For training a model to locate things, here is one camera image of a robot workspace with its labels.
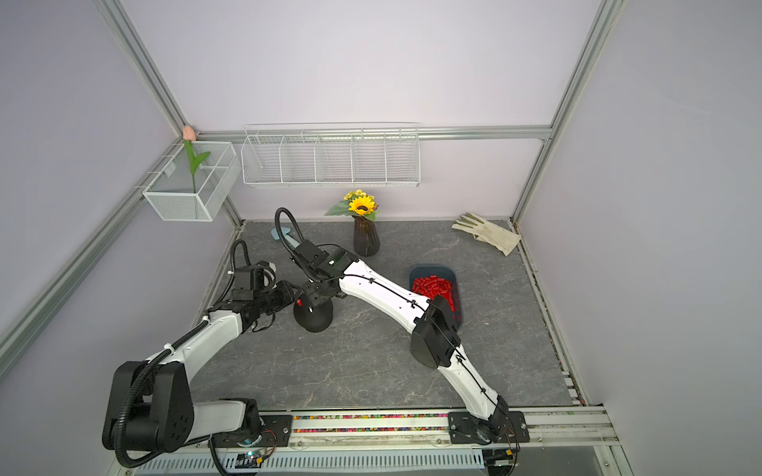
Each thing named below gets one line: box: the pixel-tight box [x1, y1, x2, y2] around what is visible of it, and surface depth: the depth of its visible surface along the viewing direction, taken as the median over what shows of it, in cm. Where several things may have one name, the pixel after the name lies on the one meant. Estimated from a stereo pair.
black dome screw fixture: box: [293, 294, 335, 333], surface depth 90 cm
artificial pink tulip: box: [182, 124, 211, 194], surface depth 92 cm
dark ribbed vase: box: [351, 214, 381, 258], surface depth 110 cm
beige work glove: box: [451, 212, 522, 257], surface depth 118 cm
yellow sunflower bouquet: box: [323, 189, 381, 223], surface depth 93 cm
